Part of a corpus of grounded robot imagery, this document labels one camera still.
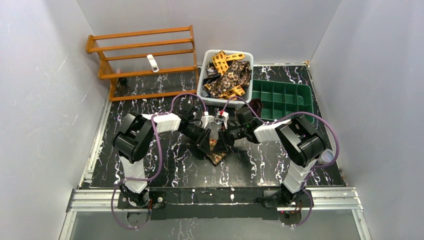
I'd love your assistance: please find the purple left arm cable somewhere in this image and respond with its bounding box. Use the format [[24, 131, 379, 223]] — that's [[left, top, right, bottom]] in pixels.
[[110, 92, 210, 231]]

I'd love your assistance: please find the yellow beetle print tie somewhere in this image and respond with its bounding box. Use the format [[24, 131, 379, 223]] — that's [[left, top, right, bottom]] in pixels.
[[202, 50, 247, 101]]

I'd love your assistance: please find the dark blue floral tie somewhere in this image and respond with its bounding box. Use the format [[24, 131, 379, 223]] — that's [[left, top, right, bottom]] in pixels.
[[200, 62, 221, 98]]

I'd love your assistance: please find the white plastic laundry basket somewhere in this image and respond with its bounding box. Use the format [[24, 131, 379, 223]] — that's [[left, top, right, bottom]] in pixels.
[[197, 49, 254, 107]]

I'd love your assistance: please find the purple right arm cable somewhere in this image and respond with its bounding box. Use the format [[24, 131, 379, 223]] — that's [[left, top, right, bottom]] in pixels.
[[221, 95, 341, 229]]

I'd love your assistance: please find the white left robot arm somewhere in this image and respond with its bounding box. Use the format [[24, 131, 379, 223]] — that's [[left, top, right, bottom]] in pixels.
[[112, 107, 212, 208]]

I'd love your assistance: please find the black tropical floral tie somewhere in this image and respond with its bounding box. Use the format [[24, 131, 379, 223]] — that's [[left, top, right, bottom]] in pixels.
[[203, 61, 252, 100]]

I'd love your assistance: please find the clear plastic cup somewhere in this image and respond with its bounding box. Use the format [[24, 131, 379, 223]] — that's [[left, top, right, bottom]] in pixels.
[[318, 149, 335, 165]]

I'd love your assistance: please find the aluminium frame rail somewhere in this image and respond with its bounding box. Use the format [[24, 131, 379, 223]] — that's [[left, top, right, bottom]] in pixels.
[[59, 186, 372, 240]]

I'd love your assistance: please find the white clip on rack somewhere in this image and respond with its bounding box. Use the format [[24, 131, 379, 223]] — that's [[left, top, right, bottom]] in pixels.
[[146, 54, 159, 73]]

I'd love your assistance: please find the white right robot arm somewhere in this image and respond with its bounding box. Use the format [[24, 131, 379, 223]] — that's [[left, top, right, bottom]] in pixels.
[[212, 107, 327, 207]]

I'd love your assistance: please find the cream flamingo paisley tie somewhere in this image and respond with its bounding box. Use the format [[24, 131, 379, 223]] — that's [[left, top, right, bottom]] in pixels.
[[206, 138, 227, 166]]

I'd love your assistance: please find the green compartment tray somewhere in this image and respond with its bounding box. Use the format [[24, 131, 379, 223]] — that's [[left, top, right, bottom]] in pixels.
[[252, 79, 314, 121]]

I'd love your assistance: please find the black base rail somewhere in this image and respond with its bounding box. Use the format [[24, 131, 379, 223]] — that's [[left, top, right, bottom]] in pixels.
[[115, 186, 314, 226]]

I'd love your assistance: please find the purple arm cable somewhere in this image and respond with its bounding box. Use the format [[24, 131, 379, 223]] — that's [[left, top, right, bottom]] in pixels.
[[221, 95, 341, 229], [110, 92, 210, 231]]

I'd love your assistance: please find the orange wooden rack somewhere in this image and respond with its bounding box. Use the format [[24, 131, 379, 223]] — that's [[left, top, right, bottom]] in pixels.
[[85, 25, 200, 102]]

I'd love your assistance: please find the dark red rolled tie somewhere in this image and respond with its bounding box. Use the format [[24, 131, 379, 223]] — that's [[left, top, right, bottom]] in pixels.
[[249, 98, 264, 117]]

